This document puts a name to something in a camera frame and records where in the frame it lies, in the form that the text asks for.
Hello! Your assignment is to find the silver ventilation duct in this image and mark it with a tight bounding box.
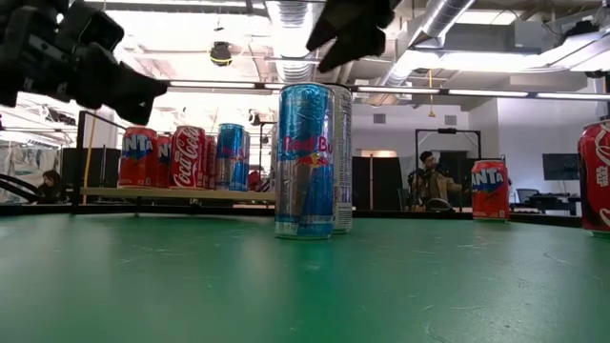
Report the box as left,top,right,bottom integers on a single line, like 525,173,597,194
264,0,330,85
376,0,478,90

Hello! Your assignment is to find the black cabinet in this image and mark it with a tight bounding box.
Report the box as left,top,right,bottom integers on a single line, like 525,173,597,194
60,147,120,190

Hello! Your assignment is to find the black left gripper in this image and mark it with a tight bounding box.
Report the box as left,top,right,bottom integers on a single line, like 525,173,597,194
0,4,171,126

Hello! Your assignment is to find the black partition panel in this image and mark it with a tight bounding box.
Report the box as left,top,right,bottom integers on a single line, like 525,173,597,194
352,155,402,212

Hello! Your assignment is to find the dark office desk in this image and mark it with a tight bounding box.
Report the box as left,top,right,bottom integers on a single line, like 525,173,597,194
509,192,583,216

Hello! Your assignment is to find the black ceiling dome camera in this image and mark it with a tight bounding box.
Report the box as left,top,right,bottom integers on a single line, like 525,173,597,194
209,41,234,68

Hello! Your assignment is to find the black pole with round head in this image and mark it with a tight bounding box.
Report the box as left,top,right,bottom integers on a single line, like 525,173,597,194
247,109,277,192

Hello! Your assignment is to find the yellow hanging pendant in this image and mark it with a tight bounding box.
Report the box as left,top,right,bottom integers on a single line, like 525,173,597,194
427,69,437,118

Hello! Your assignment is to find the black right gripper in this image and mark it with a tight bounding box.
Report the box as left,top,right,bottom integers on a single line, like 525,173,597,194
305,0,397,73

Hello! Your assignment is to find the wooden shelf with black frame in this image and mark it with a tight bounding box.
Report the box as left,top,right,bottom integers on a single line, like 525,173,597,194
74,111,277,215

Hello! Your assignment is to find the black metal stand frame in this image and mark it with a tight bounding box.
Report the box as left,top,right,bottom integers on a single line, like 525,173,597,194
414,127,482,211

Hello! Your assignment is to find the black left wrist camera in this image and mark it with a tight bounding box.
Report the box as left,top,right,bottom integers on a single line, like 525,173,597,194
71,8,126,52

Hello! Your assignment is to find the grey dome-shaped object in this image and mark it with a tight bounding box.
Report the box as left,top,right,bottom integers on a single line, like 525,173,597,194
425,197,453,212

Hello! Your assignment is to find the black wall monitor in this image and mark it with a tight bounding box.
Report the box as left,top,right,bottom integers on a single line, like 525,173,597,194
541,152,581,182

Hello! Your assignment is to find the red Star Wars Coca-Cola can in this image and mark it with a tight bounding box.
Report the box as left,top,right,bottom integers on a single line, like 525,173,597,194
577,119,610,238

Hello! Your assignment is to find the black curved cable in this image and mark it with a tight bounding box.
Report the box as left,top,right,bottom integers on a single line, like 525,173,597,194
0,173,45,204

